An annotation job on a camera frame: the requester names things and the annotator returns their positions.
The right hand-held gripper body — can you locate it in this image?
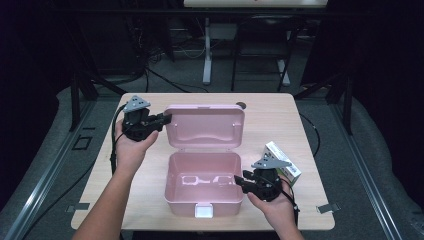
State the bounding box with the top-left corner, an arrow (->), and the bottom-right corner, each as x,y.
248,156 -> 293,203

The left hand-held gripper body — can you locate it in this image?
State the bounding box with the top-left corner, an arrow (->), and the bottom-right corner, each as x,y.
121,95 -> 158,143

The white green medicine box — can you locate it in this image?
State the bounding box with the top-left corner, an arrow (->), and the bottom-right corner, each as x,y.
261,140 -> 303,187

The pink plastic storage box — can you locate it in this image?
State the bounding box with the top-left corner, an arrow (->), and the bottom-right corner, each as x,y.
163,103 -> 246,219

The person's right hand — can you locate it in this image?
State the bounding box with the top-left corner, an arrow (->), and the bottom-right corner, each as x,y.
247,178 -> 298,232

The person's left hand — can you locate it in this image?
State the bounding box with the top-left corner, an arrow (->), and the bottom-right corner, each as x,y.
114,119 -> 160,175

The grey tape strip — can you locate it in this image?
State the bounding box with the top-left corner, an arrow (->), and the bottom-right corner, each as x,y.
316,203 -> 342,214
65,202 -> 91,213

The black metal stand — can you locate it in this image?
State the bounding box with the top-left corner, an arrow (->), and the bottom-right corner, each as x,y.
68,71 -> 128,133
293,71 -> 354,136

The white desk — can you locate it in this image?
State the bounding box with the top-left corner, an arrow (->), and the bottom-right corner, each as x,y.
183,0 -> 329,87

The black chair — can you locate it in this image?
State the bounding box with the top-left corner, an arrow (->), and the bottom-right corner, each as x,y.
231,14 -> 301,93

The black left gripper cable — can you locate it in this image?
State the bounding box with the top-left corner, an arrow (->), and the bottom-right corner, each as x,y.
109,103 -> 129,176

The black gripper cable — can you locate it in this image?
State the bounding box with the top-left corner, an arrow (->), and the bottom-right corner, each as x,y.
259,173 -> 301,228
109,103 -> 129,176

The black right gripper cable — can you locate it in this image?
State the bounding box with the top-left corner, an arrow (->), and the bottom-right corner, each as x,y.
259,173 -> 301,228

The black floor cable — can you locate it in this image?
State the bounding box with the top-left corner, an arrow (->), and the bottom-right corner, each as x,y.
21,159 -> 96,240
144,66 -> 209,94
299,113 -> 321,158

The aluminium floor rail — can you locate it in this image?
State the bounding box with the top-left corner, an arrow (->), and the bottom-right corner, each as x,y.
328,103 -> 403,240
4,99 -> 96,240

